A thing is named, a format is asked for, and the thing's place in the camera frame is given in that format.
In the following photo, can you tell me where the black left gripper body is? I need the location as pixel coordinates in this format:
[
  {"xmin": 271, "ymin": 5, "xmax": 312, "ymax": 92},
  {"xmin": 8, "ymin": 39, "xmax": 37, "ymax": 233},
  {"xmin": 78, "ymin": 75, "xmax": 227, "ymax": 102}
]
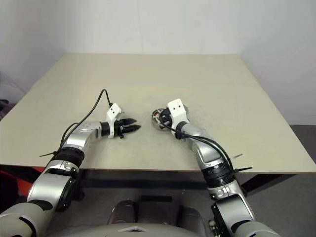
[{"xmin": 113, "ymin": 119, "xmax": 125, "ymax": 140}]

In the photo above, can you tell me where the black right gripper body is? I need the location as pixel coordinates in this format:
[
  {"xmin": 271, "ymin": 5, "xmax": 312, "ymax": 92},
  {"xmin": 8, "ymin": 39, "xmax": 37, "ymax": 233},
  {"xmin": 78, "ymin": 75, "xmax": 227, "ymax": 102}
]
[{"xmin": 159, "ymin": 108, "xmax": 175, "ymax": 128}]

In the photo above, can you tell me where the motor housing with copper windings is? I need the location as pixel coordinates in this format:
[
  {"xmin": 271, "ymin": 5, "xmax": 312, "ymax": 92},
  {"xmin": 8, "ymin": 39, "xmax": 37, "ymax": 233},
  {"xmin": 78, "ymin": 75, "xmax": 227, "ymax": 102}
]
[{"xmin": 151, "ymin": 108, "xmax": 171, "ymax": 129}]

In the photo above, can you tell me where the black rectangular block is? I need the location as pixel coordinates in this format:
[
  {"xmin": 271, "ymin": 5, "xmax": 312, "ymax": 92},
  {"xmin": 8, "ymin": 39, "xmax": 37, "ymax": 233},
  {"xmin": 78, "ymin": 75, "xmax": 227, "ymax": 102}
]
[{"xmin": 140, "ymin": 195, "xmax": 173, "ymax": 203}]

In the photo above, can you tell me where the dark rounded shape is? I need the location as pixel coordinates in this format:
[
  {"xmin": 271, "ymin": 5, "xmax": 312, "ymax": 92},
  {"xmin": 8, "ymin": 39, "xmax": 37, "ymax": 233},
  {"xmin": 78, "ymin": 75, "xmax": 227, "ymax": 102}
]
[
  {"xmin": 177, "ymin": 206, "xmax": 207, "ymax": 227},
  {"xmin": 110, "ymin": 200, "xmax": 139, "ymax": 225}
]

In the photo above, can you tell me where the grey robot torso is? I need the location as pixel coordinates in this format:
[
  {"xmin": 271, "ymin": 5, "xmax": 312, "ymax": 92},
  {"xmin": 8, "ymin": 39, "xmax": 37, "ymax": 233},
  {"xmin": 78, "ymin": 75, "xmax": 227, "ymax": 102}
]
[{"xmin": 46, "ymin": 222, "xmax": 210, "ymax": 237}]

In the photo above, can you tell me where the black device with white knob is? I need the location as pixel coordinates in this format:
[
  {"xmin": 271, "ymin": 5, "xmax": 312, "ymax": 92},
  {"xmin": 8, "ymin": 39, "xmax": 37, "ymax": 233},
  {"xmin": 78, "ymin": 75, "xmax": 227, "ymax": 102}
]
[{"xmin": 208, "ymin": 218, "xmax": 220, "ymax": 237}]

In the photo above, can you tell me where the orange object under table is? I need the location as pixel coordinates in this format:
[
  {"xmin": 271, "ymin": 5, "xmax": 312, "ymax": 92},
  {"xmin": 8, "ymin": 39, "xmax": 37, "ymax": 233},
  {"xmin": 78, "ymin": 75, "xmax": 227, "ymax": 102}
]
[{"xmin": 0, "ymin": 166, "xmax": 47, "ymax": 198}]

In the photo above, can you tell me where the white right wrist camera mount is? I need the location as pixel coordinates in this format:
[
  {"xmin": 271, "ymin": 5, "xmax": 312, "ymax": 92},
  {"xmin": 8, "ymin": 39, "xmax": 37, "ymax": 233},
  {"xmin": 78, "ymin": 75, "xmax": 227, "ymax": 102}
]
[{"xmin": 166, "ymin": 98, "xmax": 191, "ymax": 130}]

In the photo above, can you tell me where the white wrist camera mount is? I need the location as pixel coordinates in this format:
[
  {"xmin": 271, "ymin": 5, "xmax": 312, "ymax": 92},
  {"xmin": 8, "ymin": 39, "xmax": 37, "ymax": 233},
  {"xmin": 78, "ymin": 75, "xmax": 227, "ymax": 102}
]
[
  {"xmin": 166, "ymin": 98, "xmax": 191, "ymax": 130},
  {"xmin": 106, "ymin": 103, "xmax": 123, "ymax": 139}
]

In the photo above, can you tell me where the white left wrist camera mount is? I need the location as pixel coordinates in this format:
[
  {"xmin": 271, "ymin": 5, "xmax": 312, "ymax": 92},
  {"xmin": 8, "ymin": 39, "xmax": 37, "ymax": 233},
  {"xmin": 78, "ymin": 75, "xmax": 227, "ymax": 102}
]
[{"xmin": 106, "ymin": 103, "xmax": 123, "ymax": 139}]

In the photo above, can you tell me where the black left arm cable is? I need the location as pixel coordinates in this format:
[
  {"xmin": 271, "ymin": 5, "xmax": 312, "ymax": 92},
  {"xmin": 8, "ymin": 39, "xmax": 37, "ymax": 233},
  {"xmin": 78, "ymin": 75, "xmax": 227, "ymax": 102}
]
[{"xmin": 59, "ymin": 88, "xmax": 114, "ymax": 151}]

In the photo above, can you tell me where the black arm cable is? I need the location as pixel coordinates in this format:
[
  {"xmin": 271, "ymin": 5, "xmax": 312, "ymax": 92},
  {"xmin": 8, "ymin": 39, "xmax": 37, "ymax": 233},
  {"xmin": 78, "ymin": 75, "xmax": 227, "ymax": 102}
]
[
  {"xmin": 59, "ymin": 88, "xmax": 114, "ymax": 151},
  {"xmin": 160, "ymin": 116, "xmax": 235, "ymax": 173}
]

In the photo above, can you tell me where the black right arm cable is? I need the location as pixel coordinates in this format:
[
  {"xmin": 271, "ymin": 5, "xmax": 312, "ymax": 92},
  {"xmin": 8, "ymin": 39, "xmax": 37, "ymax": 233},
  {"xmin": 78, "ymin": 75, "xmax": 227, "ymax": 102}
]
[{"xmin": 160, "ymin": 116, "xmax": 235, "ymax": 173}]

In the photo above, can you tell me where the black table frame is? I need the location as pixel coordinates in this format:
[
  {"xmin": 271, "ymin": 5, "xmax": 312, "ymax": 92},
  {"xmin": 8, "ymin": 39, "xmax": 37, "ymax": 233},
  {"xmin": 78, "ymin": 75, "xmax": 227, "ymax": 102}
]
[{"xmin": 79, "ymin": 170, "xmax": 297, "ymax": 198}]

